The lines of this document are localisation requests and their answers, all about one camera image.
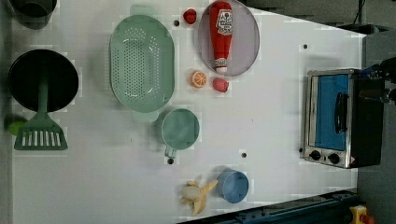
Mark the teal green mug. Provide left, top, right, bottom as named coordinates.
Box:
left=161, top=108, right=200, bottom=159

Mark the orange half toy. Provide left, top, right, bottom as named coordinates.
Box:
left=190, top=70, right=207, bottom=89

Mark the pink strawberry toy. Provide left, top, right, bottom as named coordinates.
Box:
left=212, top=77, right=229, bottom=92

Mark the blue bowl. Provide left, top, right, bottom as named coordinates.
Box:
left=217, top=169, right=249, bottom=203

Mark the peeled banana toy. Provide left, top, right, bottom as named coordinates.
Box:
left=180, top=180, right=218, bottom=217

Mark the mint green colander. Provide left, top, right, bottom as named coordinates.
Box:
left=109, top=5, right=175, bottom=122

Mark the grey round plate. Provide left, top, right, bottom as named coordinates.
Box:
left=196, top=0, right=260, bottom=76

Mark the red ketchup bottle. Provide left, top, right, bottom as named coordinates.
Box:
left=209, top=1, right=233, bottom=74

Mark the red toy fruit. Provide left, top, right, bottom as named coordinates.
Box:
left=183, top=8, right=197, bottom=24

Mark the black round pot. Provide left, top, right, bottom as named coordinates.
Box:
left=8, top=49, right=78, bottom=112

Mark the green slotted spatula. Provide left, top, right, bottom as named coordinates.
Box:
left=14, top=70, right=68, bottom=150

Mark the lime green toy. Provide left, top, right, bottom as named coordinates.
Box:
left=6, top=117, right=27, bottom=135

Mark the dark grey cup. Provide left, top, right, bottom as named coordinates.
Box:
left=9, top=0, right=58, bottom=30

